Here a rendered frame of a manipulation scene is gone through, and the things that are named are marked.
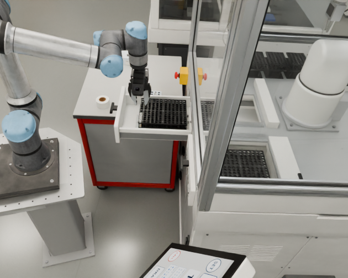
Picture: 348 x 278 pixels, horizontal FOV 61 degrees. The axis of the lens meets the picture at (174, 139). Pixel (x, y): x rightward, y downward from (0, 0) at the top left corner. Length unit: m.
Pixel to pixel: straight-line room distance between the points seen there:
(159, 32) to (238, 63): 1.50
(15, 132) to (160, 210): 1.19
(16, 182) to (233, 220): 0.87
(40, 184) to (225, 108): 0.89
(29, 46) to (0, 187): 0.61
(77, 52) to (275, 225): 0.90
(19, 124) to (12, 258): 1.08
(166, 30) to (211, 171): 1.39
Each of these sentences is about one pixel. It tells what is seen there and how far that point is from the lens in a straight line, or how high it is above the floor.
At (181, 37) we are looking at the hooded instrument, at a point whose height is 0.86.
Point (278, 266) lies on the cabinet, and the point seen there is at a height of 0.44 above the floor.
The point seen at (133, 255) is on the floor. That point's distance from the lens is 1.98.
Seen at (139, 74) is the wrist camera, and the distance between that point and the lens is 1.22.
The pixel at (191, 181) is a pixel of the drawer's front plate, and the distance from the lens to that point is 1.12.
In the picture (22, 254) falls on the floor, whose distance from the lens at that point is 2.13.
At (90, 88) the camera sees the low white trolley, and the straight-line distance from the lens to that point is 1.80.
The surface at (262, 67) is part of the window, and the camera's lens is 0.66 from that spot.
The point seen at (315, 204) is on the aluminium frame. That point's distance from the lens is 1.10.
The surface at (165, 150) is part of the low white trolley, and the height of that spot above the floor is 0.48.
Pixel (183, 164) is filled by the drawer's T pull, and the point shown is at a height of 0.91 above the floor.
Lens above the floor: 1.83
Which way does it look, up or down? 47 degrees down
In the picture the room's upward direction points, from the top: 5 degrees clockwise
